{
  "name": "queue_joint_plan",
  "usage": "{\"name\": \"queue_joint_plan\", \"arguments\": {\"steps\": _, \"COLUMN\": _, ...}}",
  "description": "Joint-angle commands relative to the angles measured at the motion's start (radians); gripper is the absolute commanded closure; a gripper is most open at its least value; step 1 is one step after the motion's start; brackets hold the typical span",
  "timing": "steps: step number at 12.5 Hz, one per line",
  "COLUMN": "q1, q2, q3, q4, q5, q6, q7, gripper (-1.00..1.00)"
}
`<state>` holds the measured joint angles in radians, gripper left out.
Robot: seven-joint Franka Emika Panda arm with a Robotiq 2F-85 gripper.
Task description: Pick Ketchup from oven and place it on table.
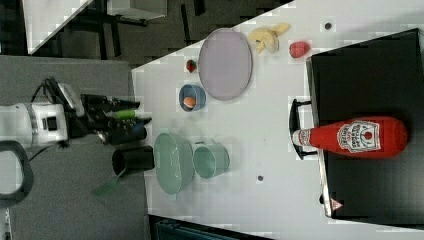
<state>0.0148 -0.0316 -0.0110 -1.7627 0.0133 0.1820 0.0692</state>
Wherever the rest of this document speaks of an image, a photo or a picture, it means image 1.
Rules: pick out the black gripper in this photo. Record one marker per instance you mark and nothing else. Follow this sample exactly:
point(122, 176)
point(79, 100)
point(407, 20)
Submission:
point(89, 116)

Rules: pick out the red plush ketchup bottle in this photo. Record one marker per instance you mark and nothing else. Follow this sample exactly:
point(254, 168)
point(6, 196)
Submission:
point(375, 137)

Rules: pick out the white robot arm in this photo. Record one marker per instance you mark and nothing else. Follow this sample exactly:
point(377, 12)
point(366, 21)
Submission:
point(25, 126)

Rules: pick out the green marker pen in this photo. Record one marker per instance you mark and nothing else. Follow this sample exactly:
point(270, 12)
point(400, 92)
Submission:
point(129, 114)

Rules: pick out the black cylinder cup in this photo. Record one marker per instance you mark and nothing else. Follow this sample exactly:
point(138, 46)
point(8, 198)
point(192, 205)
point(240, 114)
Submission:
point(133, 160)

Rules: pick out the green flat spatula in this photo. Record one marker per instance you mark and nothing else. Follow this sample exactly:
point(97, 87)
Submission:
point(108, 186)

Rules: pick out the green oval bowl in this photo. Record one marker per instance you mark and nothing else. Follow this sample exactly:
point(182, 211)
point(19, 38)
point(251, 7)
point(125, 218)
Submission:
point(173, 162)

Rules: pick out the orange ball in bowl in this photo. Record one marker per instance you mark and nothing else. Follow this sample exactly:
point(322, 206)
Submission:
point(189, 102)

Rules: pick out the blue bowl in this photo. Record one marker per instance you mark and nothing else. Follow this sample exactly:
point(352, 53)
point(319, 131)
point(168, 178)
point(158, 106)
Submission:
point(194, 91)

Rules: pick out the small red strawberry toy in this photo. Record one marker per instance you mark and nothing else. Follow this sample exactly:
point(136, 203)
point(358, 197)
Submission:
point(191, 66)

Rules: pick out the green cup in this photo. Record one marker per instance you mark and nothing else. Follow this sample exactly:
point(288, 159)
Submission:
point(210, 160)

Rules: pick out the white side table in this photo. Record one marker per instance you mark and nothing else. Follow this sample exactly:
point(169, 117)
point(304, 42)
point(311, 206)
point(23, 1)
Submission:
point(44, 18)

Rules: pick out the large grey oval plate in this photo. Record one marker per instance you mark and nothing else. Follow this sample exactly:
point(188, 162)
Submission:
point(225, 64)

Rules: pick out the teal crate under table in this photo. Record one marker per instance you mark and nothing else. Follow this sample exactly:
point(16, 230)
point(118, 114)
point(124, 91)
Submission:
point(171, 230)

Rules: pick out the yellow plush banana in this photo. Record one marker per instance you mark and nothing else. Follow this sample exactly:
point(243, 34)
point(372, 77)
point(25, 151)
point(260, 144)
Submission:
point(266, 38)

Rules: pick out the red plush fruit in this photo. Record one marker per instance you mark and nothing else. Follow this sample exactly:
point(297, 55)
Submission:
point(299, 49)

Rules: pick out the black oven door handle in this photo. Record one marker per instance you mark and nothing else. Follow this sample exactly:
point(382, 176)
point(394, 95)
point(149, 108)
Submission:
point(294, 125)

